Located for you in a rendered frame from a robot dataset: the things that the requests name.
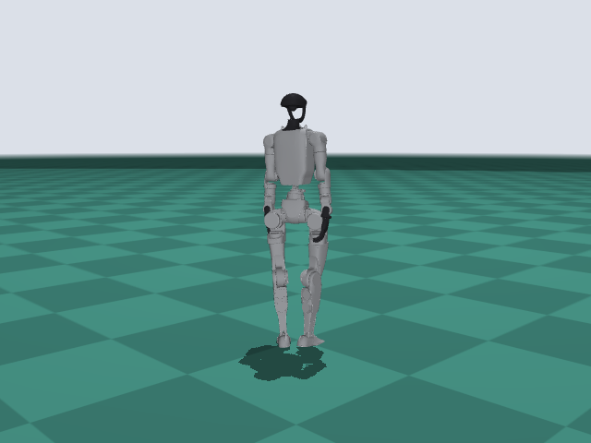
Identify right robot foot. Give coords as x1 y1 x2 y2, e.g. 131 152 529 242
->
297 333 325 347

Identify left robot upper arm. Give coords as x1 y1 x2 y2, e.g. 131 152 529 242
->
263 133 279 182

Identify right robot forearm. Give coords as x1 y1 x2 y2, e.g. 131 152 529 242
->
318 168 332 215

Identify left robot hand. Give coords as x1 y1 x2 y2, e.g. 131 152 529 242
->
264 206 271 233

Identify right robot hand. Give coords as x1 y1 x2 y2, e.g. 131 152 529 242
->
313 206 332 243

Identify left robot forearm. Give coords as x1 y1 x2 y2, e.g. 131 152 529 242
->
263 172 276 212

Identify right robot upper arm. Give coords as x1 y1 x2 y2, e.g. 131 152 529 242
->
307 131 327 181

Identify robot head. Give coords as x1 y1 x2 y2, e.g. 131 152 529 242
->
281 93 307 131

